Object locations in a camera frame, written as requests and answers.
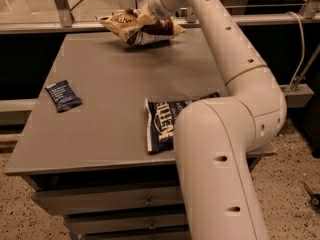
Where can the brown chip bag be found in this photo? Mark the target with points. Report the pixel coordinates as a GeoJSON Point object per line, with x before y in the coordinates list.
{"type": "Point", "coordinates": [138, 29]}

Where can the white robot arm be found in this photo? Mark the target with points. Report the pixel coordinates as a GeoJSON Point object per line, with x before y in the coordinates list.
{"type": "Point", "coordinates": [213, 136]}

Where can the blue Kettle chip bag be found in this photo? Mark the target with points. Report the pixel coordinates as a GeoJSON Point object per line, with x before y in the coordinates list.
{"type": "Point", "coordinates": [160, 123]}

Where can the grey drawer cabinet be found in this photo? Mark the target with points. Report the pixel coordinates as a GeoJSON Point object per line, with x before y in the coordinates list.
{"type": "Point", "coordinates": [103, 141]}

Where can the small dark blue snack bar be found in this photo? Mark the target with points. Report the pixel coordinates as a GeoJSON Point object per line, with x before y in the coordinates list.
{"type": "Point", "coordinates": [63, 96]}

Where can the bottom grey drawer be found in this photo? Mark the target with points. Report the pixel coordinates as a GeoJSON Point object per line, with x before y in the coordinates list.
{"type": "Point", "coordinates": [175, 233]}

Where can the grey drawer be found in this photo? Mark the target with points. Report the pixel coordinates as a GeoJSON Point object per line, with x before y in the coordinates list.
{"type": "Point", "coordinates": [126, 221]}
{"type": "Point", "coordinates": [175, 233]}
{"type": "Point", "coordinates": [109, 198]}

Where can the middle grey drawer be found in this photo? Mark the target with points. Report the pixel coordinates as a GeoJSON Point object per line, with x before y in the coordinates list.
{"type": "Point", "coordinates": [126, 221]}

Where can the top grey drawer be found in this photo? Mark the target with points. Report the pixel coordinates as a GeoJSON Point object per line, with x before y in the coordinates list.
{"type": "Point", "coordinates": [109, 198]}

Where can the metal window rail frame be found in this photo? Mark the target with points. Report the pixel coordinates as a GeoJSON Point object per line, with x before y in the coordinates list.
{"type": "Point", "coordinates": [45, 16]}

